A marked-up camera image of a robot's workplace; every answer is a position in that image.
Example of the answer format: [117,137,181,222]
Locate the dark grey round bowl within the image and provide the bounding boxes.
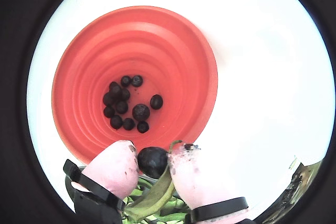
[65,166,190,224]

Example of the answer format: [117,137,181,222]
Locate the gripper finger with pink sleeve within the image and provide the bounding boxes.
[167,143,257,224]
[62,141,139,224]

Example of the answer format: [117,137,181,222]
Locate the red collapsible silicone cup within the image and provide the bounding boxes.
[51,5,219,165]

